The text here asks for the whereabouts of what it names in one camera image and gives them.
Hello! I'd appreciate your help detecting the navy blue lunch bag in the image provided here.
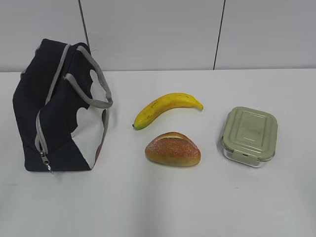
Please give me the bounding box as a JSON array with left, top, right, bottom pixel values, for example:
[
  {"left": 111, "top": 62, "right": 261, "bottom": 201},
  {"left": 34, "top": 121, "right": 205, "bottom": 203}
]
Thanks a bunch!
[{"left": 12, "top": 39, "right": 113, "bottom": 172}]

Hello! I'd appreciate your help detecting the green lidded glass container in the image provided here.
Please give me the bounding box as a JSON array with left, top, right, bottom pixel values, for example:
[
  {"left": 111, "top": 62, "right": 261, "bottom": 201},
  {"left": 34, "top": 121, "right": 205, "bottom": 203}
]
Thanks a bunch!
[{"left": 220, "top": 107, "right": 278, "bottom": 168}]

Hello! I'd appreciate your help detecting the yellow banana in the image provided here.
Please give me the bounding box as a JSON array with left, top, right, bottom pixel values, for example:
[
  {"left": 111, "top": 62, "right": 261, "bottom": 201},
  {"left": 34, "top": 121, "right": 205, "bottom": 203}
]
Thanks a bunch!
[{"left": 132, "top": 92, "right": 203, "bottom": 130}]

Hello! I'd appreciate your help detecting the brown bread roll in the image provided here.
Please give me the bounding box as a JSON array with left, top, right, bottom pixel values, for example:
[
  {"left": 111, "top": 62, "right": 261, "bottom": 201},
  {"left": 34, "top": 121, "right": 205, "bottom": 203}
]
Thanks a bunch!
[{"left": 145, "top": 132, "right": 201, "bottom": 167}]

